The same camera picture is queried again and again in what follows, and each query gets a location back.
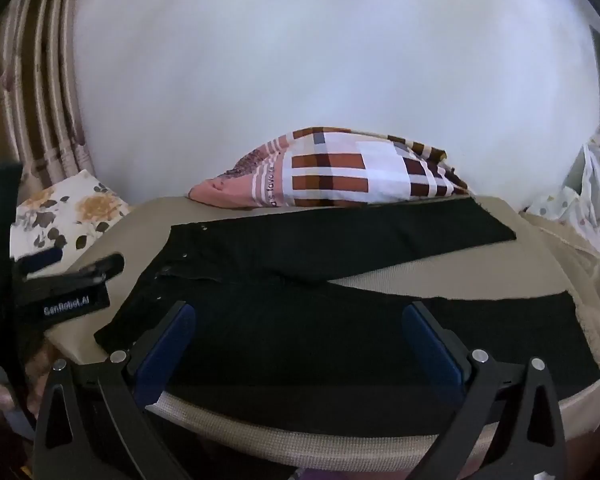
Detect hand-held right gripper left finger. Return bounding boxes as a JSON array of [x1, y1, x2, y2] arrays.
[[32, 301, 197, 480]]

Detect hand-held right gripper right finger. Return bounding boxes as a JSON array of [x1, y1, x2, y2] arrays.
[[401, 301, 567, 480]]

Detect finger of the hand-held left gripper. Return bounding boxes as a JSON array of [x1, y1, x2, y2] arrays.
[[22, 254, 126, 292], [12, 246, 66, 276]]

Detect black pants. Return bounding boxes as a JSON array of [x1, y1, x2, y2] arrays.
[[94, 195, 600, 436]]

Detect floral pillow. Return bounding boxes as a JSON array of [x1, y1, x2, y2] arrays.
[[10, 169, 131, 261]]

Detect beige bed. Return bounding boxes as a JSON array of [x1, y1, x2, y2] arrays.
[[45, 192, 600, 473]]

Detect striped floral curtain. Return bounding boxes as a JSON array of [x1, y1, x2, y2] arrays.
[[0, 0, 98, 201]]

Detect plaid red white blanket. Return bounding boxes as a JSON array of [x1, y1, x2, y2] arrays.
[[189, 126, 473, 209]]

